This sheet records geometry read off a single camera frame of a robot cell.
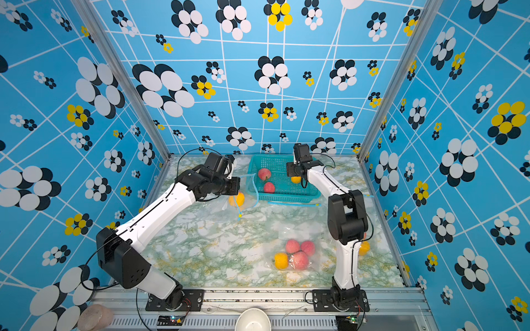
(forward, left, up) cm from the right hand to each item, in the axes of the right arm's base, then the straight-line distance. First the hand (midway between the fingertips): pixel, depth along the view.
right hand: (298, 167), depth 100 cm
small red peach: (-8, +14, -7) cm, 18 cm away
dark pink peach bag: (-37, -2, -7) cm, 38 cm away
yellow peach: (-1, +1, -8) cm, 9 cm away
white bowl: (-60, +19, -10) cm, 64 cm away
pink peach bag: (-43, +2, -5) cm, 43 cm away
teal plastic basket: (-1, +16, -10) cm, 19 cm away
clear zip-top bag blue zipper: (-20, +7, -12) cm, 24 cm away
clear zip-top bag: (-32, +10, -12) cm, 35 cm away
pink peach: (-36, +5, -8) cm, 37 cm away
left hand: (-19, +24, +10) cm, 32 cm away
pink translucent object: (-61, +73, -10) cm, 95 cm away
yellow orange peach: (-42, +9, -6) cm, 44 cm away
